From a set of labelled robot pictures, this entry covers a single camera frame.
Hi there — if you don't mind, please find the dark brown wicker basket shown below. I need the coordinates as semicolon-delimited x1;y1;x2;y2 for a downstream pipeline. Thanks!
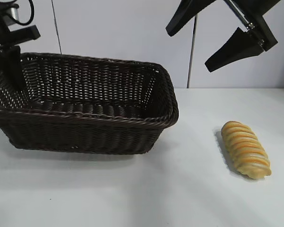
0;52;180;156

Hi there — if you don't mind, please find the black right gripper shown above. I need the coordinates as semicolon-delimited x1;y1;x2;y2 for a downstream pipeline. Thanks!
204;0;279;73

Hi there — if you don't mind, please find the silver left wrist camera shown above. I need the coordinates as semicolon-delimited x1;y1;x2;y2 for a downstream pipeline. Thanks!
7;5;20;22

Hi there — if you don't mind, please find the long striped bread loaf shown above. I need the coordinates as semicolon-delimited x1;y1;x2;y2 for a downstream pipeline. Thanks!
221;121;273;180

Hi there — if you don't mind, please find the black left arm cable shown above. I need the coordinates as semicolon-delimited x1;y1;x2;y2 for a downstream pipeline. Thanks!
14;0;36;26

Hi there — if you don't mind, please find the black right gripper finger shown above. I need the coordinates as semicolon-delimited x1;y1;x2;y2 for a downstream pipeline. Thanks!
165;0;215;36

